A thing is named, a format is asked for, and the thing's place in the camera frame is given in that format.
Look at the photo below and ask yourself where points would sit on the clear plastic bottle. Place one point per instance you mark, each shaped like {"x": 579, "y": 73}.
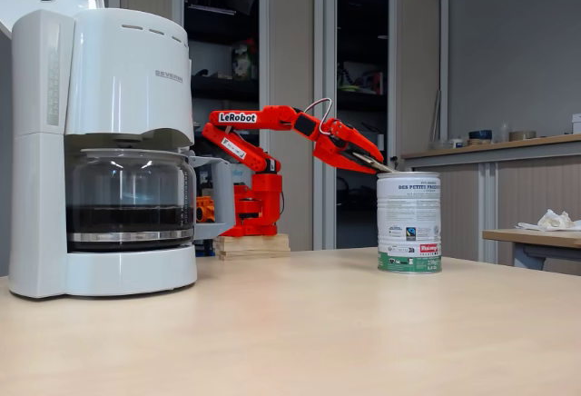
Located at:
{"x": 504, "y": 135}

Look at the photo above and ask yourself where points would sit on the orange clamp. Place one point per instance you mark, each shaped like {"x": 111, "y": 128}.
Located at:
{"x": 205, "y": 210}

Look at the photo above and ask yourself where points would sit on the white and green tin can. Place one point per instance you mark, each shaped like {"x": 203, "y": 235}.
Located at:
{"x": 408, "y": 214}

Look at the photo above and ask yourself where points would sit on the crumpled white cloth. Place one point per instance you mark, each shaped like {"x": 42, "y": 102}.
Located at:
{"x": 551, "y": 221}

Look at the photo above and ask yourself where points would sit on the dark blue tape roll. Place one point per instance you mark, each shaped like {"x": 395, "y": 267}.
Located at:
{"x": 480, "y": 135}

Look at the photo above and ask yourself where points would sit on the wooden base block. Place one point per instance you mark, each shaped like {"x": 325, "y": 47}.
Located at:
{"x": 254, "y": 246}

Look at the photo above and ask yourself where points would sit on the white tambour door cabinet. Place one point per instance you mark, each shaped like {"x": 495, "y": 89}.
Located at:
{"x": 290, "y": 51}
{"x": 417, "y": 73}

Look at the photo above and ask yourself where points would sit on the white drip coffee maker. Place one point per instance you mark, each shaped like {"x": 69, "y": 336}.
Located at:
{"x": 113, "y": 73}

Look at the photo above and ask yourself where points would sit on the green white package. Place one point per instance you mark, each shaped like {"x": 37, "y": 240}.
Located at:
{"x": 243, "y": 62}

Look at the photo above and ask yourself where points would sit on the beige tape roll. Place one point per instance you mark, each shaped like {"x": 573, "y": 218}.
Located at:
{"x": 522, "y": 135}

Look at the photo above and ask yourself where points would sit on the red robot arm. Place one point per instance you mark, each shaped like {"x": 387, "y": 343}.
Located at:
{"x": 265, "y": 187}

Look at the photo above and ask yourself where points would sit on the low cabinet wooden top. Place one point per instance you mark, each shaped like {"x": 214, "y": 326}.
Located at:
{"x": 535, "y": 187}

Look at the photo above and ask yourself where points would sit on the white box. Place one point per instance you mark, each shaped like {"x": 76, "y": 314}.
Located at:
{"x": 577, "y": 123}

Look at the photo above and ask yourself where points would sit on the wooden side table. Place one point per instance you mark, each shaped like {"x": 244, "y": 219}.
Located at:
{"x": 535, "y": 238}

